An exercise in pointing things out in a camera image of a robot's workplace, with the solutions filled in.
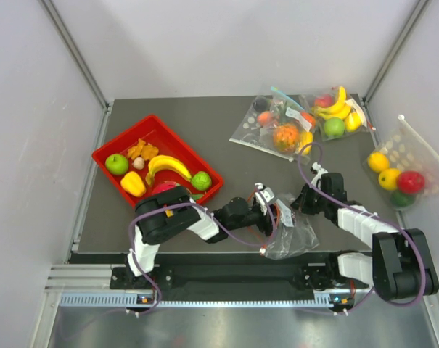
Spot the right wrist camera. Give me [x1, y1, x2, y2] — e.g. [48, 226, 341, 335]
[311, 162, 328, 189]

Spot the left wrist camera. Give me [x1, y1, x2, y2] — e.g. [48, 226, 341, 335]
[255, 183, 276, 216]

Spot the red plastic tray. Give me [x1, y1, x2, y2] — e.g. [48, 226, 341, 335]
[92, 114, 224, 207]

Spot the aluminium corner post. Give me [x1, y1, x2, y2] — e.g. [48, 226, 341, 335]
[38, 0, 110, 110]
[361, 0, 432, 107]

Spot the dotted zip bag with lemons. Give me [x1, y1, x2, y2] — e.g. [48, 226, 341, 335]
[363, 115, 439, 211]

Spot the banana bunch in tray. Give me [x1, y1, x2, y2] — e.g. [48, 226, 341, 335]
[145, 155, 192, 186]

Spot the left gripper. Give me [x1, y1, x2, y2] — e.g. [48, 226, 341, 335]
[228, 202, 286, 235]

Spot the green apple in banana bag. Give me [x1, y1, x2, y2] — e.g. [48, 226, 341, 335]
[323, 118, 345, 138]

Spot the white slotted cable duct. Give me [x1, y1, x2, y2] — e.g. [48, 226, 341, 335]
[60, 292, 352, 309]

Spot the aluminium corner post right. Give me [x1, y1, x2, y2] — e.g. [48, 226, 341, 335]
[361, 0, 432, 107]

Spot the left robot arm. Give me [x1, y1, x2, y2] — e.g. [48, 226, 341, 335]
[126, 183, 280, 289]

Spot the green apple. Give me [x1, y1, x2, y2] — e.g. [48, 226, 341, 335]
[323, 118, 345, 138]
[104, 154, 129, 175]

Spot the orange tomato toy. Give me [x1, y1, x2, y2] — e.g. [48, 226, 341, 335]
[301, 112, 317, 128]

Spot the zip bag with blue zipper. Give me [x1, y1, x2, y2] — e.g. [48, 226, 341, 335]
[258, 87, 316, 164]

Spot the aluminium corner post left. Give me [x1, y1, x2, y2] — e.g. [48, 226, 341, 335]
[38, 0, 110, 110]

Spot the yellow lemon in banana bag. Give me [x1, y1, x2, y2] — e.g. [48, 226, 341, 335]
[344, 112, 363, 133]

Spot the red apple in dotted bag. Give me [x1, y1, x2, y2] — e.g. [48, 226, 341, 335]
[397, 170, 425, 195]

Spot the dark green avocado toy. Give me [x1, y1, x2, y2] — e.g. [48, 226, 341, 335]
[390, 191, 416, 209]

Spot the orange persimmon toy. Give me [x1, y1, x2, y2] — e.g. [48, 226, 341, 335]
[257, 111, 274, 127]

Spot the yellow banana bunch in bag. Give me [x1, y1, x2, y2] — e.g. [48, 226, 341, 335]
[311, 86, 351, 120]

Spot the pink dragon fruit toy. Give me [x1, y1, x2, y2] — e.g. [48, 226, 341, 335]
[152, 181, 205, 199]

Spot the yellow lemon left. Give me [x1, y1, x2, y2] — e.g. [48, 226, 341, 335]
[367, 152, 390, 173]

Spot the dotted flat zip bag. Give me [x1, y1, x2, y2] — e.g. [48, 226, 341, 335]
[229, 95, 274, 151]

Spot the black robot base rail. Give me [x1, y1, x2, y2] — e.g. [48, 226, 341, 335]
[110, 249, 383, 302]

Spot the purple cable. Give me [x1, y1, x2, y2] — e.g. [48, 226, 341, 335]
[127, 188, 278, 316]
[298, 142, 429, 306]

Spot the yellow star fruit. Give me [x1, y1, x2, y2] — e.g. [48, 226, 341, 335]
[120, 171, 147, 197]

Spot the zip bag with red zipper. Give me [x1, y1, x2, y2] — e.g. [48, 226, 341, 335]
[260, 194, 319, 260]

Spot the beige garlic toy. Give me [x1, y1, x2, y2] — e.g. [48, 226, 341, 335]
[132, 157, 145, 170]

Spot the yellow mango in blue-zip bag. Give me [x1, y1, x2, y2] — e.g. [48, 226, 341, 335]
[298, 132, 313, 156]

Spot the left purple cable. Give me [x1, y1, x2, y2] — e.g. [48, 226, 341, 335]
[127, 188, 278, 316]

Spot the orange pineapple toy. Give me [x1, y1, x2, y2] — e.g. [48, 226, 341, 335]
[273, 123, 300, 153]

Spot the red peach toy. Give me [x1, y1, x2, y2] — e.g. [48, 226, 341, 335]
[314, 94, 334, 108]

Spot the yellow orange with green stem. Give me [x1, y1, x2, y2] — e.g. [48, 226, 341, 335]
[378, 168, 401, 191]

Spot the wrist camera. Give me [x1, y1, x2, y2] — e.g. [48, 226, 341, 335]
[311, 162, 328, 189]
[255, 183, 276, 216]

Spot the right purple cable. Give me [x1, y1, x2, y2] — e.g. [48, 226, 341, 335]
[298, 142, 429, 306]

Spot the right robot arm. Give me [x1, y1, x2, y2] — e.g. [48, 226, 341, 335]
[291, 173, 439, 302]

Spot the orange mandarin cluster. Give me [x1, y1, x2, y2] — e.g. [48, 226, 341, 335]
[126, 138, 159, 161]

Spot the zip bag with bananas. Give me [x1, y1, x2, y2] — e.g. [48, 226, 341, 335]
[303, 85, 376, 141]

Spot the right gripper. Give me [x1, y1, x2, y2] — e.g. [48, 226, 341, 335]
[290, 183, 329, 215]

